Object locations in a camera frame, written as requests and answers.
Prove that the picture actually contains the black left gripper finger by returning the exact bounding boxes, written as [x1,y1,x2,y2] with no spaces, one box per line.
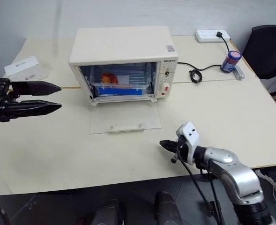
[6,100,62,119]
[10,80,62,97]

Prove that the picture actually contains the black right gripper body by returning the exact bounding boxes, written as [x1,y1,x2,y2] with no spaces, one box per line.
[171,136,195,165]

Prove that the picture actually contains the white oven timer knob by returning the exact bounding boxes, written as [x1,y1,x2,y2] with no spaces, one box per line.
[159,82,172,98]

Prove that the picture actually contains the orange food piece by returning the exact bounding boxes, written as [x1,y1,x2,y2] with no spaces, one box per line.
[101,72,119,85]

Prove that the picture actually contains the white toaster oven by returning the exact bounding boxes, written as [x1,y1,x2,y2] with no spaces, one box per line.
[68,26,179,107]

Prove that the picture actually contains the white paper card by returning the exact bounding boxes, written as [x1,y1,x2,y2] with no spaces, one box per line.
[4,56,40,77]

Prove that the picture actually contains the small silver metal object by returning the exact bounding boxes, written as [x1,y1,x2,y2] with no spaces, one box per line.
[232,66,246,81]

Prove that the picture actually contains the jar with blue label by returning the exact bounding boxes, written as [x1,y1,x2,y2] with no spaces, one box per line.
[220,50,242,74]

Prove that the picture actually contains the white power strip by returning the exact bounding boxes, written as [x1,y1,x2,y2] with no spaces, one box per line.
[194,29,231,44]

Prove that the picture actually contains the black office chair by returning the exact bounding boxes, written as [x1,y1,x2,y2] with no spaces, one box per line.
[242,24,276,116]

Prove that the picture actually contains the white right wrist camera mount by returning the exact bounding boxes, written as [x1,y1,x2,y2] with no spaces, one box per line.
[175,121,201,165]

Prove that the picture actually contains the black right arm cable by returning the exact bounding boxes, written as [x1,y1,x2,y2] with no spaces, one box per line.
[174,150,225,225]

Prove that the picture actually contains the glass oven door with handle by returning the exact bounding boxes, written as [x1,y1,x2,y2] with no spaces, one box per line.
[89,98,162,135]

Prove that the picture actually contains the black power cable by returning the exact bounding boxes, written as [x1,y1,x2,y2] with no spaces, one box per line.
[177,35,232,83]

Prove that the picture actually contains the white loose wires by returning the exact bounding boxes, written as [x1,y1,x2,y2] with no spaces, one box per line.
[254,168,276,213]

